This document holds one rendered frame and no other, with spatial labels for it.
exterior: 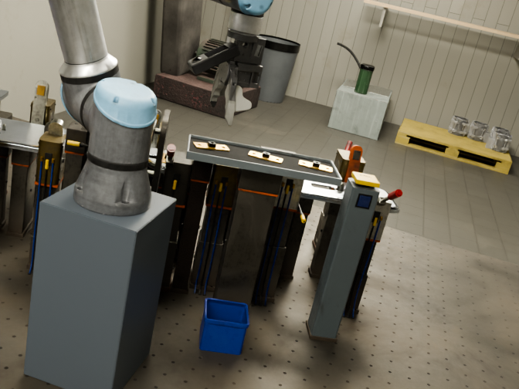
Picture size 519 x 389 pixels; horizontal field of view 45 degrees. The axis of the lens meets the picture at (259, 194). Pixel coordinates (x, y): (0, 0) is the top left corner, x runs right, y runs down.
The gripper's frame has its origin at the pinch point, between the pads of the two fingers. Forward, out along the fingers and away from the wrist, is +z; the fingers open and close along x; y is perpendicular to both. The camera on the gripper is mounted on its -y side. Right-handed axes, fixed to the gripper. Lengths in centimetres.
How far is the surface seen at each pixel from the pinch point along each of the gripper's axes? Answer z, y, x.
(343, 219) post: 18.7, 32.8, -13.3
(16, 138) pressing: 24, -43, 39
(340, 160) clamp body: 19, 55, 33
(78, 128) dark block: 11.8, -29.5, 16.6
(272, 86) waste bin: 103, 240, 543
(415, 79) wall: 64, 411, 513
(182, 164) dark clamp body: 15.9, -3.9, 8.9
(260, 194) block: 15.5, 11.5, -8.3
